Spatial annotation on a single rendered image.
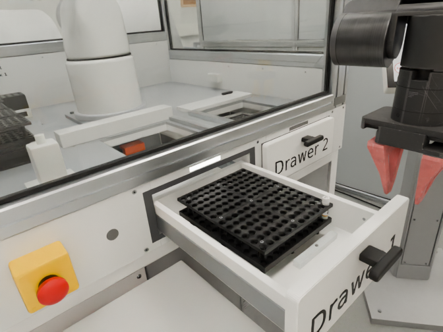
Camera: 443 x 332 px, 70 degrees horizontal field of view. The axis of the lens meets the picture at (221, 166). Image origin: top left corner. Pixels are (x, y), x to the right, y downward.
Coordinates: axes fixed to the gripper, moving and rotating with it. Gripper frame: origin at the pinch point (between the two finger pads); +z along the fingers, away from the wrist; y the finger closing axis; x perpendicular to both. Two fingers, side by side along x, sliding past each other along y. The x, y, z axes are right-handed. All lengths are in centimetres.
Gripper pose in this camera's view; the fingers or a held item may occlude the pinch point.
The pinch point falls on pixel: (403, 191)
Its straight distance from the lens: 44.4
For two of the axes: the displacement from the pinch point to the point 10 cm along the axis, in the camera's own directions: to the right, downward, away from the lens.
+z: 0.5, 9.1, 4.2
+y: -6.6, -2.9, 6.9
